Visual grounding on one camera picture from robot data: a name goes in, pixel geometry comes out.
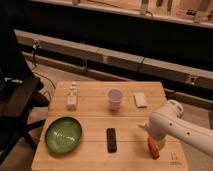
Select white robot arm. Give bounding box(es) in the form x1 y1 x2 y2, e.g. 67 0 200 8
142 100 213 157

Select green bowl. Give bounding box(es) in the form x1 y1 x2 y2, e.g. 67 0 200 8
45 117 82 154

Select white plastic cup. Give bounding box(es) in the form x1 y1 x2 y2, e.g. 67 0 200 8
107 89 123 111

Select white small bottle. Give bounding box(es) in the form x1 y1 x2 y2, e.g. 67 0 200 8
66 82 77 110

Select black remote control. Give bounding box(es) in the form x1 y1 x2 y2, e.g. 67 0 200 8
106 128 117 153

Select white rectangular block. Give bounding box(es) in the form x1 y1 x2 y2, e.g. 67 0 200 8
134 93 148 108

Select black office chair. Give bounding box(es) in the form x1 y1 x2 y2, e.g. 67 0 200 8
0 0 49 165

